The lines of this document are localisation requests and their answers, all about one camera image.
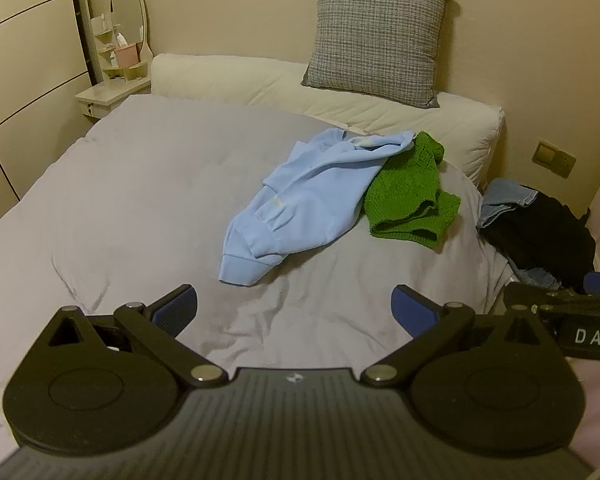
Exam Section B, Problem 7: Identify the cream wardrobe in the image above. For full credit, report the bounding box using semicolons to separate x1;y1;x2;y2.
0;0;101;236

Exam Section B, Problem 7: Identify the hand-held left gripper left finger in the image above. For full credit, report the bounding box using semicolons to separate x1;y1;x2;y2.
45;284;228;390

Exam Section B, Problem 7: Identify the green knit sweater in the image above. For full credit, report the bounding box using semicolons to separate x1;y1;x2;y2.
364;131;462;250

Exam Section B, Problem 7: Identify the white vanity shelf unit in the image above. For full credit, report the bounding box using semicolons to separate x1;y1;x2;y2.
75;0;153;85

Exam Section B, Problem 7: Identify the white bolster cushion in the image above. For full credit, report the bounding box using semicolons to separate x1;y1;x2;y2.
151;53;506;188

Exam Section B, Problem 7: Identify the white bedside table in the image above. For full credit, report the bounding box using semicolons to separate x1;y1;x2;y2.
75;78;153;120

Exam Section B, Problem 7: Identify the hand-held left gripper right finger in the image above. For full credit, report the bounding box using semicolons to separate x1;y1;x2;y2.
362;284;556;389

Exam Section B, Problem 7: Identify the pink tissue box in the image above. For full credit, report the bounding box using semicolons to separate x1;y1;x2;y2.
114;33;141;68

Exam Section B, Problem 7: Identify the black garment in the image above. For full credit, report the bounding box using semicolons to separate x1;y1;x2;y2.
480;194;597;293

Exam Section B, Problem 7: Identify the bed with grey duvet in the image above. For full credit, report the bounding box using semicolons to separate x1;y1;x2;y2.
0;95;513;461

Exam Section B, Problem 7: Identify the grey plaid pillow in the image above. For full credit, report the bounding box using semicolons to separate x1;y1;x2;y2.
301;0;456;109

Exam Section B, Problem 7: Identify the beige wall socket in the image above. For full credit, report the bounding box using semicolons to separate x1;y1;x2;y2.
531;140;577;179

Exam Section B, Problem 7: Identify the light blue sweatshirt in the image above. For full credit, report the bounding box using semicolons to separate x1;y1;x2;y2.
218;127;416;287

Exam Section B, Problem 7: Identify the oval vanity mirror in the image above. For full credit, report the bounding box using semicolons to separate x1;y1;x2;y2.
110;0;146;46

